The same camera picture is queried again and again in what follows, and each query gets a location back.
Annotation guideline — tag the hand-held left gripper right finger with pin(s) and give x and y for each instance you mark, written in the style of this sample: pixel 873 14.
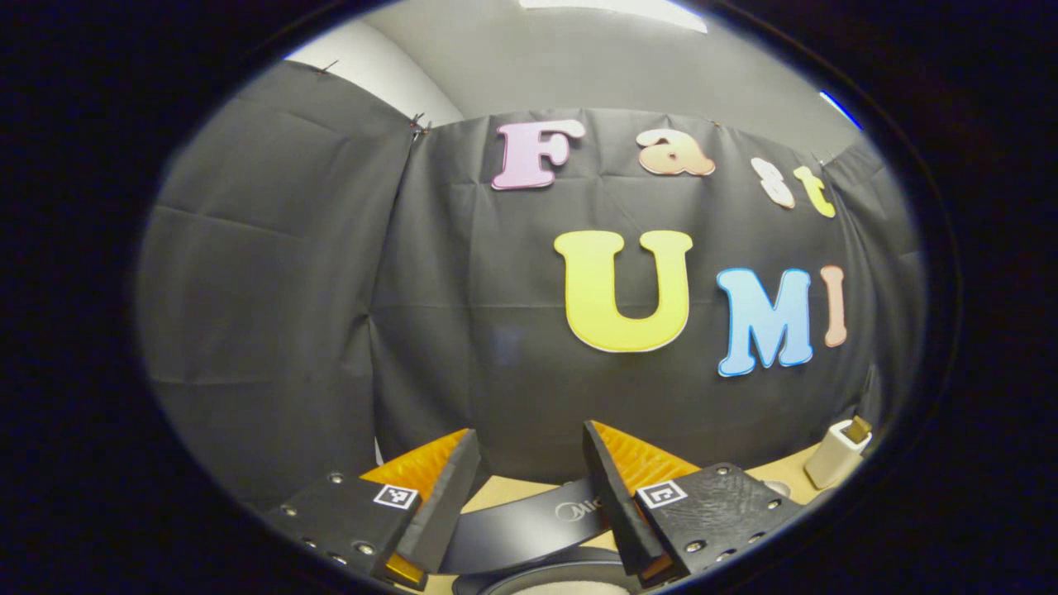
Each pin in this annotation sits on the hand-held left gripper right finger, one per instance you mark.
pixel 616 504

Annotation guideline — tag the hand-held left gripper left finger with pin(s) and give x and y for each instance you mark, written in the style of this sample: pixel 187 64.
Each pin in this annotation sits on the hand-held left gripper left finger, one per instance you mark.
pixel 442 504

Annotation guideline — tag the dark grey rice cooker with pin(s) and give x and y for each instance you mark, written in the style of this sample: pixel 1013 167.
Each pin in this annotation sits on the dark grey rice cooker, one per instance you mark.
pixel 529 521

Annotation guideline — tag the white chopstick holder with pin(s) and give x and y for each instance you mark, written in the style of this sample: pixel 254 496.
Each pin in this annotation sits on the white chopstick holder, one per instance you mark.
pixel 831 459

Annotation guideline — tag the black backdrop cloth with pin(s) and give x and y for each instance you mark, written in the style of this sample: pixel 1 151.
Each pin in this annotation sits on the black backdrop cloth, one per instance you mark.
pixel 463 330

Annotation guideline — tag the flat wooden utensil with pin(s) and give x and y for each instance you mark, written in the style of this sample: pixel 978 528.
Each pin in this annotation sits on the flat wooden utensil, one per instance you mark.
pixel 860 428

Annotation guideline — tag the large ceiling light panel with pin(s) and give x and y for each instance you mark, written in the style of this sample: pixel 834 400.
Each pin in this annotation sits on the large ceiling light panel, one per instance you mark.
pixel 612 8

